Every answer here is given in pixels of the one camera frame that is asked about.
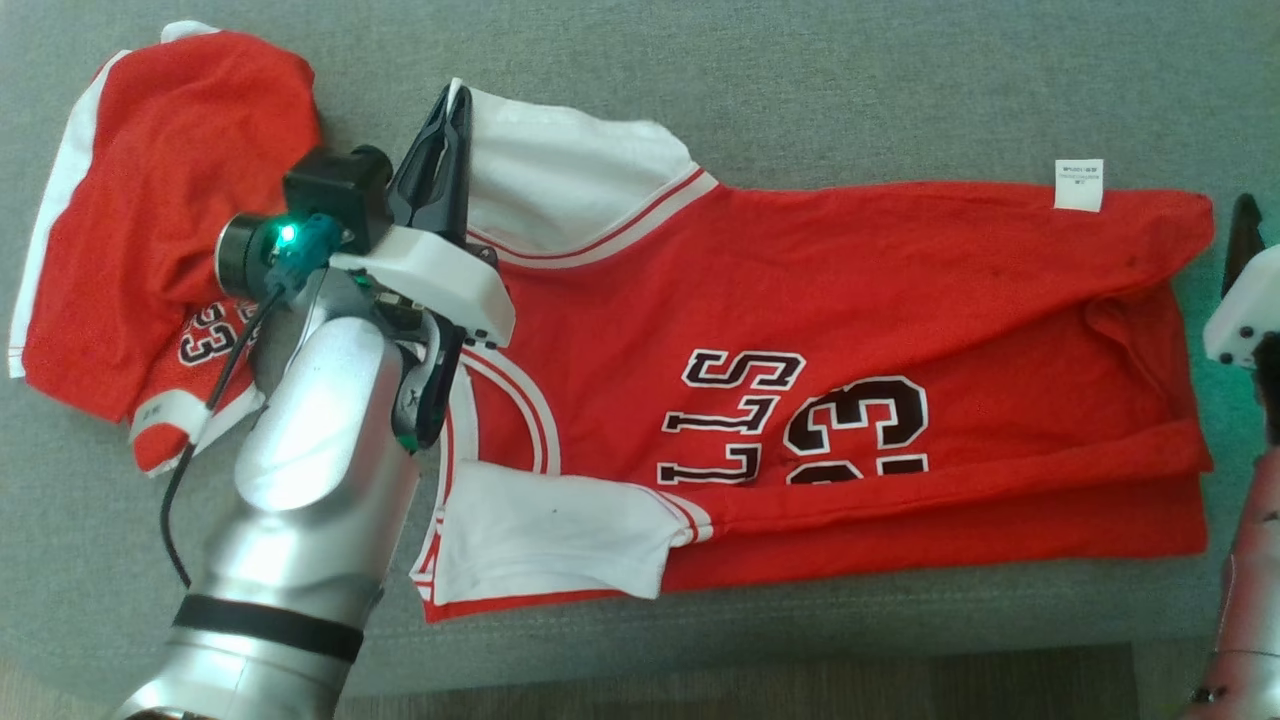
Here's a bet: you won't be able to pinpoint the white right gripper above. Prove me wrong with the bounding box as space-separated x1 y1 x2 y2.
1203 193 1280 369

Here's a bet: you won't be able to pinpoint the red basketball shorts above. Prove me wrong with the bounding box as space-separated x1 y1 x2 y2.
8 20 324 477

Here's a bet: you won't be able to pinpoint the red number 23 jersey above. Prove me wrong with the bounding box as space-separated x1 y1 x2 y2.
410 80 1217 624

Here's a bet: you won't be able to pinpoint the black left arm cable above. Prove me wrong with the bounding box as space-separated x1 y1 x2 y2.
160 213 345 591

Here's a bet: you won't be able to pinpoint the grey sofa seat cushion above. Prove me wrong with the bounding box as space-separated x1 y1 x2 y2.
0 0 1280 701

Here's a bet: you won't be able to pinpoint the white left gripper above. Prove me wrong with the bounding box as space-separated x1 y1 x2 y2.
330 84 516 349

